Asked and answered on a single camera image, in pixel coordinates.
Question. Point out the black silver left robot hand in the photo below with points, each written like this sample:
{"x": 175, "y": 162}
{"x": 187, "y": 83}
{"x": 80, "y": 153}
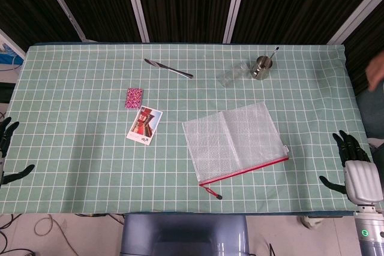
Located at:
{"x": 7, "y": 131}

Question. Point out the white partition post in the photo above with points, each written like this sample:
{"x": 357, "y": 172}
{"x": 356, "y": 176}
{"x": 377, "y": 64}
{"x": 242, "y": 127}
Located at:
{"x": 357, "y": 13}
{"x": 64, "y": 7}
{"x": 136, "y": 4}
{"x": 237, "y": 4}

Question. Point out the green checkered tablecloth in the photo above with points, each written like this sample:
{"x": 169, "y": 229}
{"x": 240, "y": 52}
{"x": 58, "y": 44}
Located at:
{"x": 90, "y": 172}

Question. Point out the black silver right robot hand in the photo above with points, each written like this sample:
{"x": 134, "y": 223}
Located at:
{"x": 361, "y": 178}

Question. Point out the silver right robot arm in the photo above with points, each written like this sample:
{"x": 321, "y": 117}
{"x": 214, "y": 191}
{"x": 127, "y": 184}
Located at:
{"x": 370, "y": 232}

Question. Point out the white mesh zipper pouch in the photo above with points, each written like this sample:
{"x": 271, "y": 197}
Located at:
{"x": 234, "y": 142}

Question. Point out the bystander bare hand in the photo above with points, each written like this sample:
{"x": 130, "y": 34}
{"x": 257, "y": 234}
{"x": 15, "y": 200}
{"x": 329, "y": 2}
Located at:
{"x": 376, "y": 70}

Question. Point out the white blue box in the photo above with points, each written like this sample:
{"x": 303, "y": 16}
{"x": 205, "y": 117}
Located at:
{"x": 9, "y": 49}

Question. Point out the blue grey robot torso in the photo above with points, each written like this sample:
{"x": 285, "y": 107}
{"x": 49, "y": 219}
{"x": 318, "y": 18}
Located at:
{"x": 183, "y": 235}

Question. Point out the thin metal spoon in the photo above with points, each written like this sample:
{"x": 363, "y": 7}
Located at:
{"x": 273, "y": 52}

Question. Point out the pink patterned card deck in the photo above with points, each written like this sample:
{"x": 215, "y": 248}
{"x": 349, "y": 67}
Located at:
{"x": 133, "y": 98}

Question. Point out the white floor adapter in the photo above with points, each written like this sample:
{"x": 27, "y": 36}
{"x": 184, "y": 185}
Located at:
{"x": 312, "y": 222}

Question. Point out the red building postcard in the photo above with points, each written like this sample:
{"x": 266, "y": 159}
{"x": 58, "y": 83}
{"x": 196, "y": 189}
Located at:
{"x": 144, "y": 125}

